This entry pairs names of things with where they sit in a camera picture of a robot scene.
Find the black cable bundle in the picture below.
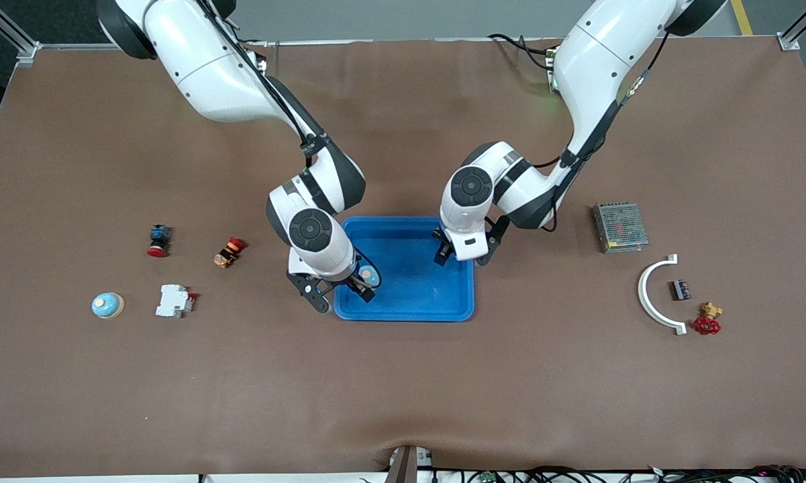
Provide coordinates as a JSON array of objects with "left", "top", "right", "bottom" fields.
[{"left": 430, "top": 464, "right": 806, "bottom": 483}]

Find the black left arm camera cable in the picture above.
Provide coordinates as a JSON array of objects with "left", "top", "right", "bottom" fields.
[{"left": 530, "top": 30, "right": 672, "bottom": 232}]

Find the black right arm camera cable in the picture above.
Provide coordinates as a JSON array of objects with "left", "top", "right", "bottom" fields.
[{"left": 198, "top": 0, "right": 383, "bottom": 286}]

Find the black left arm base cable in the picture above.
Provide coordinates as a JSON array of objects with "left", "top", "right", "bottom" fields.
[{"left": 487, "top": 32, "right": 559, "bottom": 69}]

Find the brown table mat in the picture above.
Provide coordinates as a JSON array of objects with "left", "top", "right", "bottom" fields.
[{"left": 0, "top": 37, "right": 806, "bottom": 478}]

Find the front camera mounting post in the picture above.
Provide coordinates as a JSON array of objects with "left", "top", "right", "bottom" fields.
[{"left": 386, "top": 444, "right": 434, "bottom": 483}]

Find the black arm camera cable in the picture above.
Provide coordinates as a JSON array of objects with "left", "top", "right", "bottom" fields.
[
  {"left": 530, "top": 30, "right": 672, "bottom": 232},
  {"left": 198, "top": 0, "right": 383, "bottom": 286}
]

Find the white curved plastic bracket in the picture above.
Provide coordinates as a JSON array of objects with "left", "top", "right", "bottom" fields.
[{"left": 638, "top": 254, "right": 687, "bottom": 335}]

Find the brass valve red handle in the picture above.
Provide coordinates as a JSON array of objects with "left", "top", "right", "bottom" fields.
[{"left": 694, "top": 302, "right": 723, "bottom": 335}]

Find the white circuit breaker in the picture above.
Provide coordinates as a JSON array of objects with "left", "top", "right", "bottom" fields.
[{"left": 155, "top": 284, "right": 198, "bottom": 319}]

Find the orange red emergency stop switch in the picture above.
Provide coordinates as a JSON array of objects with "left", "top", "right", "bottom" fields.
[{"left": 213, "top": 237, "right": 246, "bottom": 269}]

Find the red pushbutton blue black body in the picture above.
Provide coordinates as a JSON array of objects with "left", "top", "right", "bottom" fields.
[{"left": 147, "top": 225, "right": 172, "bottom": 258}]

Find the aluminium frame corner post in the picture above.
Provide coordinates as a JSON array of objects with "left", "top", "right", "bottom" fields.
[
  {"left": 777, "top": 0, "right": 806, "bottom": 52},
  {"left": 0, "top": 0, "right": 41, "bottom": 68}
]

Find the blue plastic tray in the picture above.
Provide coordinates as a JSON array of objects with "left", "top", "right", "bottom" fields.
[{"left": 334, "top": 215, "right": 475, "bottom": 323}]

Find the metal mesh power supply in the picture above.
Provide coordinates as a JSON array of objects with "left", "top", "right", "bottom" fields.
[{"left": 592, "top": 202, "right": 649, "bottom": 254}]

